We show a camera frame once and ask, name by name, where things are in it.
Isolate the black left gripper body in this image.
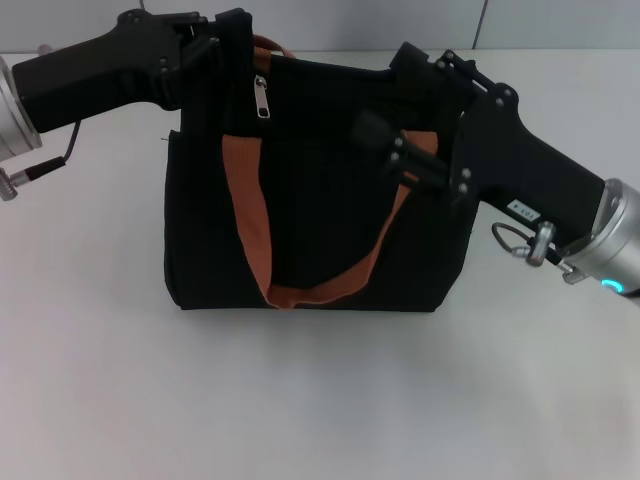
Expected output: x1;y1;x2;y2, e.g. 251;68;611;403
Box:
10;8;210;135

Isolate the left gripper cable with plugs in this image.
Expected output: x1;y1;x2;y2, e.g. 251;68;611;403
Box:
0;119;84;202

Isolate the right gripper cable with plugs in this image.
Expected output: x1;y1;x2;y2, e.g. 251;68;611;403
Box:
492;219;584;286

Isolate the gripper cable with plugs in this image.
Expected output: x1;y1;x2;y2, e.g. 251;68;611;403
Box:
492;219;584;286
0;119;84;202

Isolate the black bag with brown straps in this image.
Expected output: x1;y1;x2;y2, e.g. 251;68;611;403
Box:
162;14;476;314

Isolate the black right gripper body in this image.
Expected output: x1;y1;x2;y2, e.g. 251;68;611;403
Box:
447;85;607;247

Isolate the silver metal zipper pull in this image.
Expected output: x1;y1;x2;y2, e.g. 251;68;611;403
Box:
253;74;275;121

